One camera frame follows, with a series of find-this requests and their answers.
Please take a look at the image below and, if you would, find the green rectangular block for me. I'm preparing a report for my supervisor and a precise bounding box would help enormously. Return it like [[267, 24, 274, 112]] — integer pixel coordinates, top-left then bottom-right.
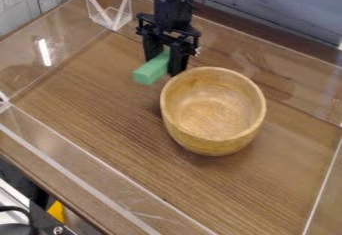
[[132, 50, 169, 85]]

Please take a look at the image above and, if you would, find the clear acrylic front wall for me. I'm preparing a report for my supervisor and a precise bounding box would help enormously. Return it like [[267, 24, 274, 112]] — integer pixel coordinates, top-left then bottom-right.
[[0, 103, 218, 235]]

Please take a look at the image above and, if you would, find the brown wooden bowl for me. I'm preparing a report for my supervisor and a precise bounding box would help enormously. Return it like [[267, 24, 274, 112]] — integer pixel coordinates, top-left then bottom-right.
[[160, 67, 267, 156]]

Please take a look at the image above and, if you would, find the clear acrylic corner bracket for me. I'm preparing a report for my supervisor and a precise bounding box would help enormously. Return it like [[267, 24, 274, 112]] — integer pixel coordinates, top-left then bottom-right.
[[85, 0, 132, 31]]

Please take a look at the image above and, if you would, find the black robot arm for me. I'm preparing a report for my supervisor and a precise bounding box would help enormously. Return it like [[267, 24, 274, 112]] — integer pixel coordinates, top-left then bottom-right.
[[136, 0, 202, 76]]

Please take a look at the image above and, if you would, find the black cable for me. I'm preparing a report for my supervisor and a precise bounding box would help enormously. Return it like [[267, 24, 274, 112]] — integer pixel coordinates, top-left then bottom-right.
[[0, 205, 35, 235]]

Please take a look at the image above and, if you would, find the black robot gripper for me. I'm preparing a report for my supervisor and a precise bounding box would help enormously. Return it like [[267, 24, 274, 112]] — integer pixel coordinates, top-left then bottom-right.
[[136, 0, 200, 76]]

